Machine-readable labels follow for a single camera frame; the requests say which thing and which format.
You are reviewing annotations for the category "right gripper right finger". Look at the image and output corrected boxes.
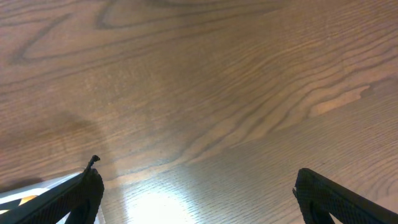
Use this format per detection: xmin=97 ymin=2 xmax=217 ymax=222
xmin=293 ymin=168 xmax=397 ymax=224

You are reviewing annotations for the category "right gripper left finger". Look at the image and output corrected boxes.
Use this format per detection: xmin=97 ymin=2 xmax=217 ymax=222
xmin=0 ymin=154 xmax=105 ymax=224

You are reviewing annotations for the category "clear plastic container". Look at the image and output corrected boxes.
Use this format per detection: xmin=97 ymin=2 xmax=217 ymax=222
xmin=0 ymin=171 xmax=106 ymax=224

